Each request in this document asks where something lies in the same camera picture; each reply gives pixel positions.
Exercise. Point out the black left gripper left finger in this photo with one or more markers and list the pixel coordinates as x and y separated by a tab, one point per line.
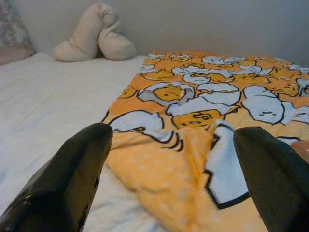
60	188

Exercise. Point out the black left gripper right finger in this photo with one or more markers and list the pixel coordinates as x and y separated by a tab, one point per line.
277	183

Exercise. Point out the yellow egg cartoon blanket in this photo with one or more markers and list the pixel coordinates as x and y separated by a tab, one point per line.
169	169

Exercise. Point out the pink cartoon print pillow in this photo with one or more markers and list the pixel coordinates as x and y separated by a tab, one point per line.
12	55

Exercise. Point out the white quilted mattress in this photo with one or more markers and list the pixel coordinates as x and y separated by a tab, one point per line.
48	96

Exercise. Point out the cream plush toy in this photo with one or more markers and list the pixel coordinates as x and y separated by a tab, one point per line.
82	41

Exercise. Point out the white patterned headboard cloth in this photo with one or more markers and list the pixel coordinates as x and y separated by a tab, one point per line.
12	29

